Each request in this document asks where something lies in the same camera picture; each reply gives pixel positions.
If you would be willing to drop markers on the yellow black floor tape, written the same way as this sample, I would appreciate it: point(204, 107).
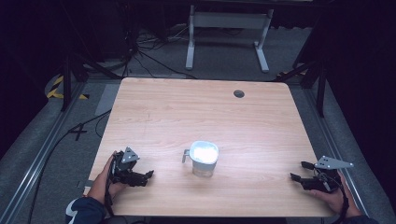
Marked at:
point(56, 90)

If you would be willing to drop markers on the black cross tape mark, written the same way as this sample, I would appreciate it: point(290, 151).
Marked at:
point(77, 131)

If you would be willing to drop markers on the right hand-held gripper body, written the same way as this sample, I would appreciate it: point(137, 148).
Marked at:
point(323, 182)

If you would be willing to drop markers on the person's left hand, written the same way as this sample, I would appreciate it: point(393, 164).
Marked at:
point(104, 183)

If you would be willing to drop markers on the black tripod stand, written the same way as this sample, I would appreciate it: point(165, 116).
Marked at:
point(67, 77)
point(320, 87)

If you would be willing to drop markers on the person's right hand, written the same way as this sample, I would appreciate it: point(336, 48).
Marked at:
point(334, 199)

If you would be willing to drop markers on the metal floor rail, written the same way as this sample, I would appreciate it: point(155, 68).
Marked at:
point(336, 149)
point(37, 161)

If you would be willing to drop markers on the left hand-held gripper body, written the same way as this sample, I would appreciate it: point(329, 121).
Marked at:
point(124, 166)

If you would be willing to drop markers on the white metal desk frame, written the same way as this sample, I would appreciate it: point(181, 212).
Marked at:
point(229, 20)

